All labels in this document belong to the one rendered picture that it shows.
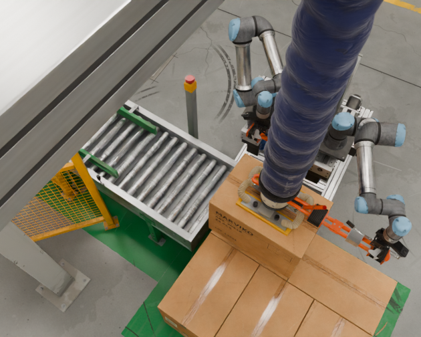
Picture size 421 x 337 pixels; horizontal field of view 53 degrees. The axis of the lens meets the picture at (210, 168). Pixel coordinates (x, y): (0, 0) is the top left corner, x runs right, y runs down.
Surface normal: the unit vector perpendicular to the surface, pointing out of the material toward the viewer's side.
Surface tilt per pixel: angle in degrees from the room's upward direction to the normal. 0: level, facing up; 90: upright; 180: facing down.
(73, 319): 0
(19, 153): 90
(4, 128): 90
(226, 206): 1
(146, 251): 0
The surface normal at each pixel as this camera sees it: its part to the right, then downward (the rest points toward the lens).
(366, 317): 0.00, -0.49
